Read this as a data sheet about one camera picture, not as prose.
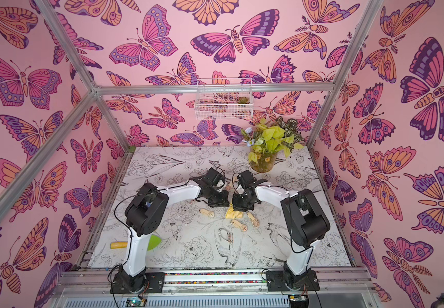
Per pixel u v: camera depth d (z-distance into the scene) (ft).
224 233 2.83
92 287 2.40
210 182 2.60
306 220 1.58
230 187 3.30
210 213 2.99
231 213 2.89
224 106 3.48
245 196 2.31
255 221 2.87
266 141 3.25
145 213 1.76
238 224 2.86
